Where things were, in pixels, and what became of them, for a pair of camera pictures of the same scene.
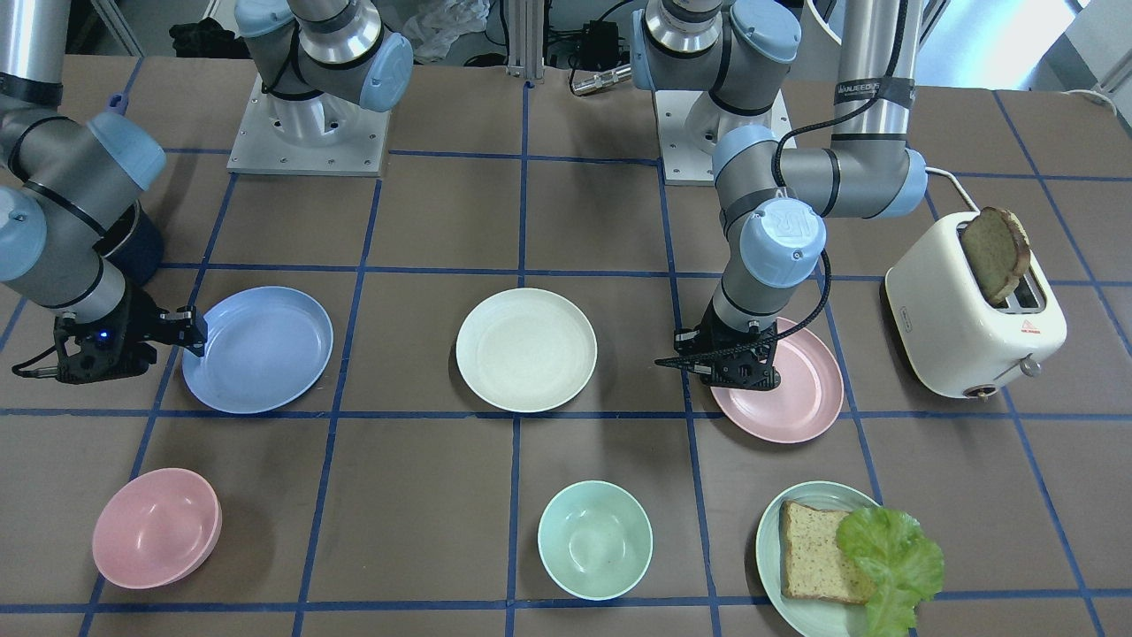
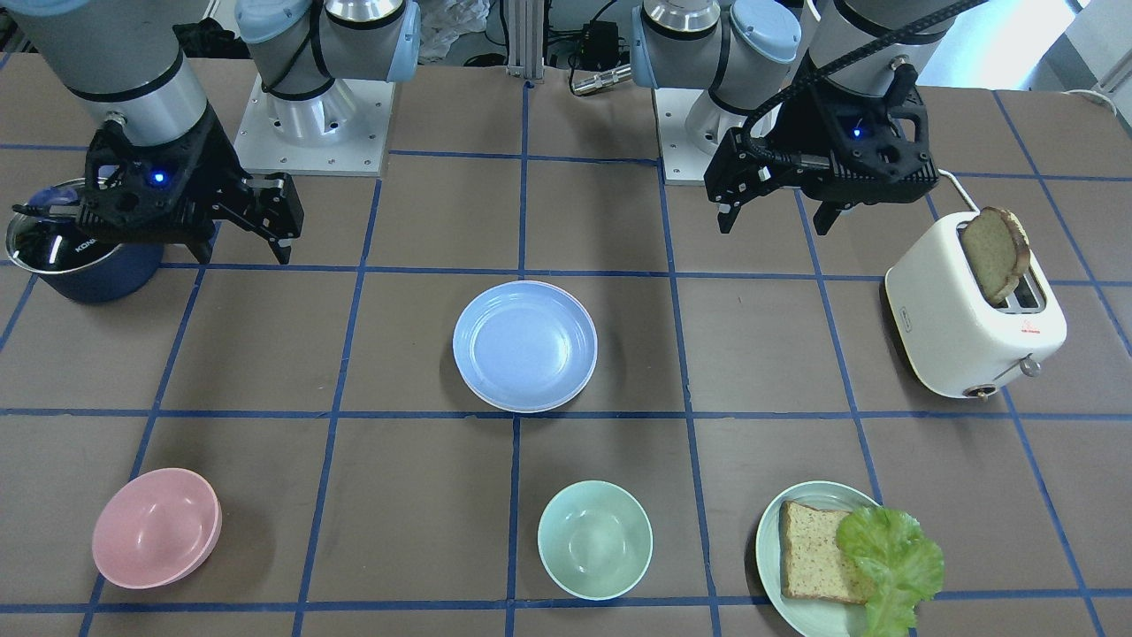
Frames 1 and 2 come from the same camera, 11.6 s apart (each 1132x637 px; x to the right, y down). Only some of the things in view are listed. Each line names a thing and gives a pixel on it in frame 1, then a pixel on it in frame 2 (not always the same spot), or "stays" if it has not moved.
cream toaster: (953, 340) stays
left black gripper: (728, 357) → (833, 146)
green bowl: (595, 540) stays
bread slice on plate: (812, 564) stays
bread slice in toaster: (998, 246) stays
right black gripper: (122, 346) → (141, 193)
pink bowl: (156, 528) stays
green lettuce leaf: (905, 567) stays
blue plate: (264, 346) → (524, 346)
